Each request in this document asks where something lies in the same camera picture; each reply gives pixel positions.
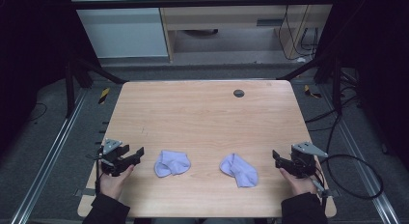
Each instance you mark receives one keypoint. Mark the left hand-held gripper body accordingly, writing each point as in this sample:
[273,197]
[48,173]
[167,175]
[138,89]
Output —
[113,156]

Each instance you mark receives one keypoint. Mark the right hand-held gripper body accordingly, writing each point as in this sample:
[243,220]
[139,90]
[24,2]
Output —
[304,161]

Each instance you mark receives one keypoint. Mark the light purple sock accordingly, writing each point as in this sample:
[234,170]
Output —
[172,163]
[239,171]

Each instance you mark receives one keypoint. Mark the person's right hand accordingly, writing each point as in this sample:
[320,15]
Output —
[300,185]

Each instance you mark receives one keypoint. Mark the person's left hand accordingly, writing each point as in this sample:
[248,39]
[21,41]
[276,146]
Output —
[112,183]

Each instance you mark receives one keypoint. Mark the black yellow striped tape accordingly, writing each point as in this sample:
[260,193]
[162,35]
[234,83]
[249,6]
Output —
[310,92]
[103,96]

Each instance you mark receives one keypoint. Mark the black metal stand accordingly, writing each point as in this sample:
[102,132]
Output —
[328,76]
[80,79]

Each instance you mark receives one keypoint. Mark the white cabinet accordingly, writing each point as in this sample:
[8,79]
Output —
[122,31]

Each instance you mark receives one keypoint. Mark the light wooden desk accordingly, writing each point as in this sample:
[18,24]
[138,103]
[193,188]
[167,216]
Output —
[225,16]

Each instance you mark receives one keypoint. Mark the black metal crossbar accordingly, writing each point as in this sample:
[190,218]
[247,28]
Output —
[193,3]

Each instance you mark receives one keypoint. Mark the aluminium floor rail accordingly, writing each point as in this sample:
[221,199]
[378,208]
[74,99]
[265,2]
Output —
[363,166]
[48,159]

